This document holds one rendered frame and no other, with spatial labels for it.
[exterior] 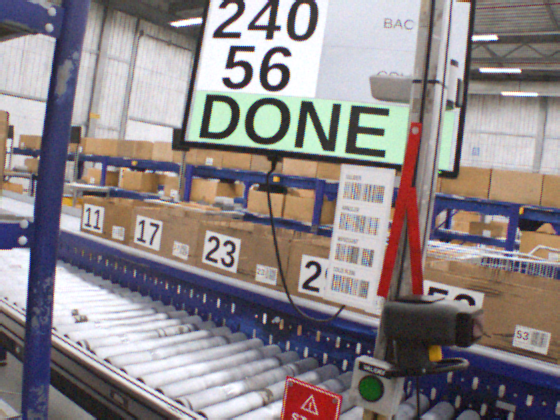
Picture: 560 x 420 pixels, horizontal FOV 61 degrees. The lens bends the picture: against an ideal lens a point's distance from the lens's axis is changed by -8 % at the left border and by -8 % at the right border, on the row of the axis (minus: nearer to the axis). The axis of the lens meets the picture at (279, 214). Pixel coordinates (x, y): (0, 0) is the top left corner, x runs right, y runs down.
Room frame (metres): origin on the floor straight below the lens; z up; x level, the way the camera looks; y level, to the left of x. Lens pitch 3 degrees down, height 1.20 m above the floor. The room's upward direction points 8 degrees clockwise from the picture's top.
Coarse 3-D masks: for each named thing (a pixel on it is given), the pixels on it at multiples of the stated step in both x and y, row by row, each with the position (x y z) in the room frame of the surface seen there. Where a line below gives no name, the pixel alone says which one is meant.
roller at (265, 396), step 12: (312, 372) 1.24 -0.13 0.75; (324, 372) 1.26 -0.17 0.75; (336, 372) 1.30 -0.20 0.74; (276, 384) 1.13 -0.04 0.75; (312, 384) 1.21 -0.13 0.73; (240, 396) 1.04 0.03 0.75; (252, 396) 1.05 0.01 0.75; (264, 396) 1.07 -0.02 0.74; (276, 396) 1.09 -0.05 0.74; (204, 408) 0.95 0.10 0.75; (216, 408) 0.96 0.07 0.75; (228, 408) 0.98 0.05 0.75; (240, 408) 1.00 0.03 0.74; (252, 408) 1.02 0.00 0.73
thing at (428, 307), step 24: (384, 312) 0.62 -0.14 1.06; (408, 312) 0.60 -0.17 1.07; (432, 312) 0.58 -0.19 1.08; (456, 312) 0.57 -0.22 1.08; (480, 312) 0.59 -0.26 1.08; (408, 336) 0.59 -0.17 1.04; (432, 336) 0.57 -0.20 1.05; (456, 336) 0.56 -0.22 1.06; (480, 336) 0.58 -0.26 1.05; (408, 360) 0.60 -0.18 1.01; (432, 360) 0.60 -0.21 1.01
